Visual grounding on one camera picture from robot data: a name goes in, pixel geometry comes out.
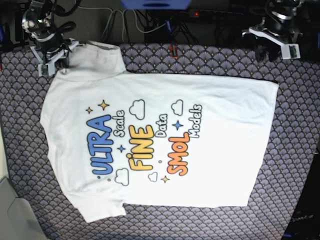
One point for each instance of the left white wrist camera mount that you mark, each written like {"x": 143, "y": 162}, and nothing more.
{"x": 289, "y": 51}

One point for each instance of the white printed T-shirt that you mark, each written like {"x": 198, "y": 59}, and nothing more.
{"x": 179, "y": 140}

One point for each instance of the blue box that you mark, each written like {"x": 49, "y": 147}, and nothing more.
{"x": 155, "y": 4}

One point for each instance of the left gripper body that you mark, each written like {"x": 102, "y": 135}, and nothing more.
{"x": 261, "y": 32}

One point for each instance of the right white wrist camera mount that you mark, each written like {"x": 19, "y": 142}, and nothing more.
{"x": 47, "y": 62}

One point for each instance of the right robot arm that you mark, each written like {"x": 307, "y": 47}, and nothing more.
{"x": 39, "y": 18}

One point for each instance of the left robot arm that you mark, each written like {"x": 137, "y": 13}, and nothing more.
{"x": 279, "y": 20}

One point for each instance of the red black table clamp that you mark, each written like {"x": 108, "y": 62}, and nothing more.
{"x": 173, "y": 50}

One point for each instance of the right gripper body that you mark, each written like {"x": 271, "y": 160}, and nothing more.
{"x": 51, "y": 44}

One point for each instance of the black device with logo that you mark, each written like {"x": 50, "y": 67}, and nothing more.
{"x": 305, "y": 221}

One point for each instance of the black power strip red light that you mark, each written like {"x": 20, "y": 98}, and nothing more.
{"x": 197, "y": 13}

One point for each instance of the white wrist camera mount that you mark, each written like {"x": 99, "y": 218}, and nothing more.
{"x": 289, "y": 51}
{"x": 47, "y": 62}

